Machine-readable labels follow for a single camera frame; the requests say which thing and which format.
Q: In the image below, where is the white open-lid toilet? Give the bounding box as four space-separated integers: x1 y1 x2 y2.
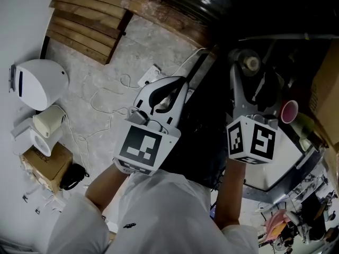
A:
10 117 64 157

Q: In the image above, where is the person's white shirt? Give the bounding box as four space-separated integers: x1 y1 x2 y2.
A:
47 168 259 254

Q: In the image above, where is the person's left forearm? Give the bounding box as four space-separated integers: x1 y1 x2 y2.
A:
84 164 130 216

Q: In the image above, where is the red cup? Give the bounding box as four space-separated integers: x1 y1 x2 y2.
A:
280 99 299 124

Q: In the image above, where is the white smart toilet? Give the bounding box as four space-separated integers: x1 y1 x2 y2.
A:
9 59 70 111

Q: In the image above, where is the large open cardboard box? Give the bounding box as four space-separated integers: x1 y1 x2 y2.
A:
308 40 339 148

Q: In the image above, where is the black bag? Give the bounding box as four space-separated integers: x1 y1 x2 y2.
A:
60 164 90 191

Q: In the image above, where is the person's right forearm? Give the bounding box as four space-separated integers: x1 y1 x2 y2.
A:
215 157 247 231

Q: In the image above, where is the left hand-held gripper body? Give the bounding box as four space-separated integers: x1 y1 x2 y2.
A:
113 108 182 176

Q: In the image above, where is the dark counter table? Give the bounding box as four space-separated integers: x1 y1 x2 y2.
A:
161 35 339 203

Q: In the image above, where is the beige trash bin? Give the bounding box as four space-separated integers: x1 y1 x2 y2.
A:
32 106 67 139

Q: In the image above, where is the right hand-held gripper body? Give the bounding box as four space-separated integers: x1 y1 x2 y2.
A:
226 110 279 166

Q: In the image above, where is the small cardboard box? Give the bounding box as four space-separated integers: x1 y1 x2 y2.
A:
22 143 74 193

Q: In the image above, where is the grey bottle with cream cap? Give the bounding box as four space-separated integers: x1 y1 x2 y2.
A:
229 49 262 78

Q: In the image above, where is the green cup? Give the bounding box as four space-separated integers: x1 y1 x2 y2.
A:
290 112 316 142

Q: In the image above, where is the white sink basin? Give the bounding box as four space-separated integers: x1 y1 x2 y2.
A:
243 125 323 193

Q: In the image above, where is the worn wooden board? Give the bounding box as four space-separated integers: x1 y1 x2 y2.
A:
121 0 212 49

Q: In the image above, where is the pink cloth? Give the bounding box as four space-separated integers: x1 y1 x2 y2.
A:
264 210 288 244

